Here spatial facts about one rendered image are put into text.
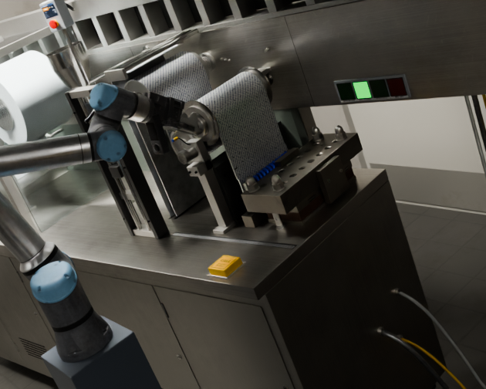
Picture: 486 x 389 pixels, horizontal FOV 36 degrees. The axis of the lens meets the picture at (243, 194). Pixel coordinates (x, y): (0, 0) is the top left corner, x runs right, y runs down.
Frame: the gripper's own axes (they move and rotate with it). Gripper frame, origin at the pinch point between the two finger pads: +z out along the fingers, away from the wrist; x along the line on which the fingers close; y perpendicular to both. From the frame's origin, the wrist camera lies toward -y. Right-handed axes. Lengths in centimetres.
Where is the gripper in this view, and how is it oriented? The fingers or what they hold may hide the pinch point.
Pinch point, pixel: (196, 133)
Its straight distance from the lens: 221.0
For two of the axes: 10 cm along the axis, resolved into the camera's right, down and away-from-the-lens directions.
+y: 1.5, -9.8, 1.0
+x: -6.9, -0.3, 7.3
